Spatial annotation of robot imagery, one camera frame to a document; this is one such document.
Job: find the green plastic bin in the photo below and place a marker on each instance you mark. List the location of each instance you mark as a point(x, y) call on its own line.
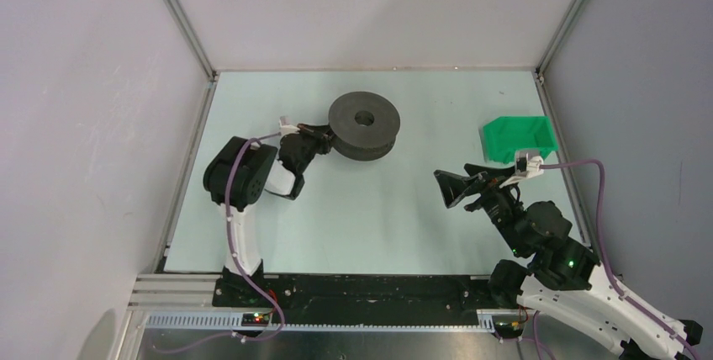
point(504, 136)

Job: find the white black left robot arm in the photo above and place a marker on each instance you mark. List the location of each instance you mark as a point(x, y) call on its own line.
point(242, 172)

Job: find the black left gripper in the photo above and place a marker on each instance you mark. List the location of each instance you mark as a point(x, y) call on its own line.
point(321, 135)

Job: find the dark grey cable spool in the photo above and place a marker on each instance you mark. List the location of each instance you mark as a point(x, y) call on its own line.
point(365, 125)

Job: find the aluminium corner frame post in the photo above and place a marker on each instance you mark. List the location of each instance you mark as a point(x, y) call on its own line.
point(564, 28)
point(190, 35)

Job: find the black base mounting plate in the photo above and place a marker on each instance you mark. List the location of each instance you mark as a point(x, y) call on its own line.
point(368, 300)

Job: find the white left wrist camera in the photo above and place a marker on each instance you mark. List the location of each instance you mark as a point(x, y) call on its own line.
point(286, 128)

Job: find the aluminium corner frame post right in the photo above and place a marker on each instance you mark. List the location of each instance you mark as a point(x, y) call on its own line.
point(564, 28)

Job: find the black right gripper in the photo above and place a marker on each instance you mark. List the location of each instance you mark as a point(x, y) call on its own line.
point(453, 187)

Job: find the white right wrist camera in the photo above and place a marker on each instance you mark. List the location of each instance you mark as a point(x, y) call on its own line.
point(527, 166)

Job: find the aluminium corner frame post left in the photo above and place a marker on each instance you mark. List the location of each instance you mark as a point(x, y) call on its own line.
point(190, 35)

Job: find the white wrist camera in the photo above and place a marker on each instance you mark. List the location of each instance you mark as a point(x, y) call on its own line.
point(286, 128)
point(527, 166)

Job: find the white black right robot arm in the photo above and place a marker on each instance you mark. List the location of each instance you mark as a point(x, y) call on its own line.
point(563, 279)

